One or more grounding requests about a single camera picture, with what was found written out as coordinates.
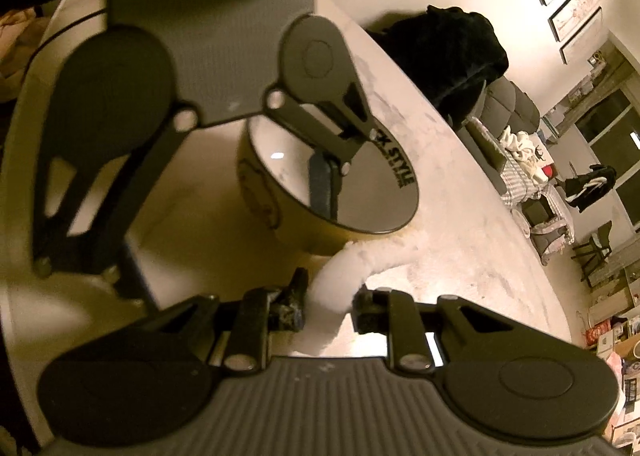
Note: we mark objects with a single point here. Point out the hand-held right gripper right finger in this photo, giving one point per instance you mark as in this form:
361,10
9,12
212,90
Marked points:
367,313

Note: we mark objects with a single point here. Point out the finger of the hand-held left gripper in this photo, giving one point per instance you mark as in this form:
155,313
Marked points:
320,180
132,276

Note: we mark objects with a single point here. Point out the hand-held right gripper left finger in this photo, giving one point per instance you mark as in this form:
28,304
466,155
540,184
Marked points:
290,306

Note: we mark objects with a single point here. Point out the white sponge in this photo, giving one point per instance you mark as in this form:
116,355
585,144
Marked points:
335,276

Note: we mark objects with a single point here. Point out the yellow bowl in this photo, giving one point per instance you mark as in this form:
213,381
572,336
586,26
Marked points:
372,196

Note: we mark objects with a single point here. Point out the black coat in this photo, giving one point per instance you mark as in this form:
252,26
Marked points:
445,55

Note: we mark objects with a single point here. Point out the checked sofa cover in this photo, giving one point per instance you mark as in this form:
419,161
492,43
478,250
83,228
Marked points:
515,180

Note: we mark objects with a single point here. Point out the grey backpack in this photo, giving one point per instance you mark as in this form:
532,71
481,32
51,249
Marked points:
552,238

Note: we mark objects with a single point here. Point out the white blanket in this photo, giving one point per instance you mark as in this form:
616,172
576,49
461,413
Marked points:
520,145

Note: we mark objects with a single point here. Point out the checked ottoman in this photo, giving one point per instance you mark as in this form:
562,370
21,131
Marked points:
542,206

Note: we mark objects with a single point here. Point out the grey sofa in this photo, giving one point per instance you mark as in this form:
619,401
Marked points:
510,100

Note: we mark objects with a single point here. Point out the white cushion with black print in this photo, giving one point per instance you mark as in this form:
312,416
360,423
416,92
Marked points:
540,155

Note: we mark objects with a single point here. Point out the red cushion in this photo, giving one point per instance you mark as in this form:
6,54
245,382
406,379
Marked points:
548,171

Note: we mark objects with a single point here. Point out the dark wooden chair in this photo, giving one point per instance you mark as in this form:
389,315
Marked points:
595,248

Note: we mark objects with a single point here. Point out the patterned curtain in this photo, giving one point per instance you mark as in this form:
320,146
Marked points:
590,90
617,261

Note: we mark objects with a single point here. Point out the clothes on coat rack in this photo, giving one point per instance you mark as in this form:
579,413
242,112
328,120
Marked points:
590,186

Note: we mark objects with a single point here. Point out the window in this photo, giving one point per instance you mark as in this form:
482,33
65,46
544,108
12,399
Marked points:
610,130

